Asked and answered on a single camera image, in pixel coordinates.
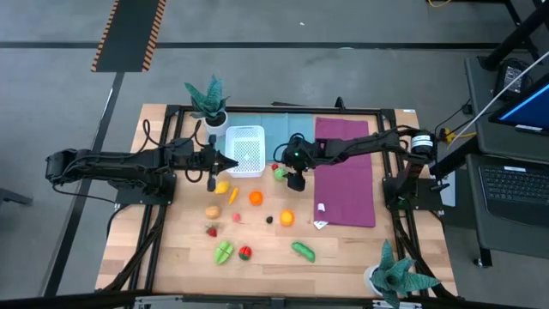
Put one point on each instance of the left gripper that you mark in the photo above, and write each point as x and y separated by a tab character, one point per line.
201	161

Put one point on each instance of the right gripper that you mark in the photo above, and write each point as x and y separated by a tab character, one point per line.
297	182

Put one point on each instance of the yellow toy lemon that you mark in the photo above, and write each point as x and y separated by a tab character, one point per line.
222	187

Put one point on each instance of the beige toy potato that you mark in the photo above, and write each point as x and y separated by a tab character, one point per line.
212	212

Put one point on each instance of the smooth orange toy orange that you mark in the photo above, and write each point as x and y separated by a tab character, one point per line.
287	217

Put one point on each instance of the pink toy peach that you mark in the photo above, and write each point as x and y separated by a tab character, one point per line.
236	217

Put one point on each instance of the black toy berry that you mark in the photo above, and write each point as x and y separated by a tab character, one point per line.
269	219

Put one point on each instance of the green cucumber toy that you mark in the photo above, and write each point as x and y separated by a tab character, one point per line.
303	252

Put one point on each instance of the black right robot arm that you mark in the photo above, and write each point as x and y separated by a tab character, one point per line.
364	143

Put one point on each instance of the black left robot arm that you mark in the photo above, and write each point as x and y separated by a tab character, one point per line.
128	165

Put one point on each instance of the white perforated plastic basket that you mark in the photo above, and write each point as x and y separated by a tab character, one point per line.
231	141

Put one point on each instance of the teal cloth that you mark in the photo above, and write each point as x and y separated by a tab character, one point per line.
279	129

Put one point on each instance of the ridged orange toy tangerine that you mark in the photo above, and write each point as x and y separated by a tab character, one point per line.
256	198

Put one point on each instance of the white cloth label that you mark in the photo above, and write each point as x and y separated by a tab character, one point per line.
321	207

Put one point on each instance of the purple cloth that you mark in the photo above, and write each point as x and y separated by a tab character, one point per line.
343	193

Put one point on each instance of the artificial plant in white pot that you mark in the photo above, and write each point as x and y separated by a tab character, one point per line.
210	103
392	279

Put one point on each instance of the white paper tag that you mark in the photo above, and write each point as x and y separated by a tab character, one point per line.
320	224

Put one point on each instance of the small red toy strawberry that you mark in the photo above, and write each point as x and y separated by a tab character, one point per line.
212	232

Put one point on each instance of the green toy starfruit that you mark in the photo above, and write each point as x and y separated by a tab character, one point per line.
223	252

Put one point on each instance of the large red toy strawberry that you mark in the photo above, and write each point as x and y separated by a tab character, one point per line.
245	253

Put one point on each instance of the black mat with striped edges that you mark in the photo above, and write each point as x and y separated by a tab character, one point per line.
128	34

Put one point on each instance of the yellow power plug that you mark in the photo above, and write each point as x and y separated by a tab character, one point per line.
448	135

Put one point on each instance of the grey chair base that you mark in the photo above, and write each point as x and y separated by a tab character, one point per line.
13	197

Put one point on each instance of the white rod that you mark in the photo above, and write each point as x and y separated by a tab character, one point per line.
497	101

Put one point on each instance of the black laptop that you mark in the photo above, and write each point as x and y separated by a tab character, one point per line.
514	189

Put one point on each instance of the black power adapter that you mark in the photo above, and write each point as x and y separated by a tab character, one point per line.
510	79

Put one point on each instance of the monitor with blue screen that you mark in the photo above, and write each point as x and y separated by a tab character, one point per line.
527	111

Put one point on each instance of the black stand beam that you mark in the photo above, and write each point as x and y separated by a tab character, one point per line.
514	38

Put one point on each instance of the black metal table frame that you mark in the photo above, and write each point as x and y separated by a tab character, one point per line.
257	109

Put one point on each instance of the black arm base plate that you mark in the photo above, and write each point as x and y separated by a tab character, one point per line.
128	197
429	201

